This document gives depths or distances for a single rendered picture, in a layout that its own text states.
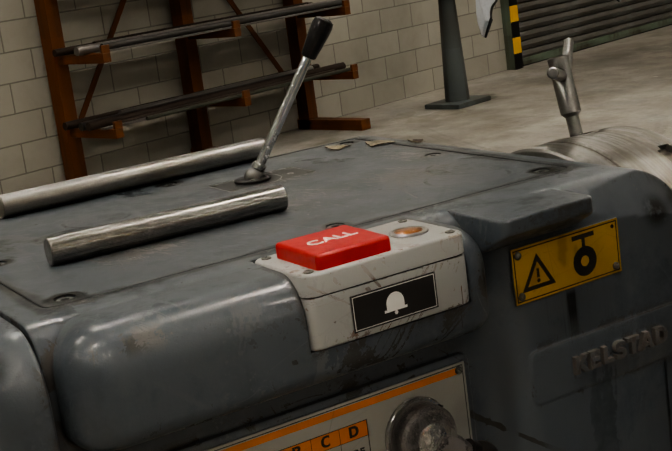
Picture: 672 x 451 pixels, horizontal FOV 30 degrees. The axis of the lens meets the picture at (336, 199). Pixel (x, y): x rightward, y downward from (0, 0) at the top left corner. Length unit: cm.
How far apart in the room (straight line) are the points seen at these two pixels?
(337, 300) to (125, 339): 15
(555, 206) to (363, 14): 969
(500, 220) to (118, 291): 28
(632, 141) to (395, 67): 962
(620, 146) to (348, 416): 49
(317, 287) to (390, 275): 6
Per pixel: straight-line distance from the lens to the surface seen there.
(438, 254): 88
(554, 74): 125
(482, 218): 93
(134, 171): 124
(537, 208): 94
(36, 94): 857
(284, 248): 87
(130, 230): 98
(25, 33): 855
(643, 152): 127
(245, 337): 82
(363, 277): 85
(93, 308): 84
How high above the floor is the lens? 147
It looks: 12 degrees down
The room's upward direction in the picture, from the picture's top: 8 degrees counter-clockwise
